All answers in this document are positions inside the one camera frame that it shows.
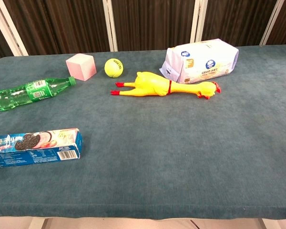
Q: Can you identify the blue cookie box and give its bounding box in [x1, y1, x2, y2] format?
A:
[0, 128, 83, 169]

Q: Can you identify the yellow rubber chicken toy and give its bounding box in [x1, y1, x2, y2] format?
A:
[110, 71, 222, 100]

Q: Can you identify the teal tablecloth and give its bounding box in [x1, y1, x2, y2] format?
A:
[0, 44, 286, 220]

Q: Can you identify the yellow green tennis ball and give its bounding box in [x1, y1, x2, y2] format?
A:
[104, 58, 124, 78]

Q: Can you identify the pink foam cube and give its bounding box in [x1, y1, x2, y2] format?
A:
[65, 53, 97, 82]

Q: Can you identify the white tissue pack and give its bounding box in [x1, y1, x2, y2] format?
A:
[159, 38, 240, 84]

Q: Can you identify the green plastic bottle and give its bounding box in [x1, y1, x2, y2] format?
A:
[0, 76, 77, 112]

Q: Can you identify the white table leg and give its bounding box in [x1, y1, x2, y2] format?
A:
[28, 217, 47, 229]
[256, 218, 274, 229]

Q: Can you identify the white partition frame post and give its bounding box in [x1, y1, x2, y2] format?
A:
[102, 0, 119, 52]
[0, 0, 29, 57]
[259, 0, 286, 46]
[190, 0, 207, 45]

